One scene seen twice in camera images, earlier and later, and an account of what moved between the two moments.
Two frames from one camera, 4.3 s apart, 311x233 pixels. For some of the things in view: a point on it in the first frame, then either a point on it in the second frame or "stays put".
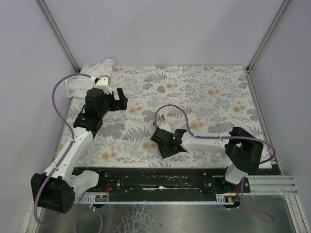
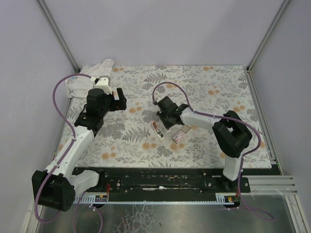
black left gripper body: (116, 101) stays put
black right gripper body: (161, 140) to (164, 116)
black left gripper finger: (121, 104) stays put
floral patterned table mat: (198, 99) stays put
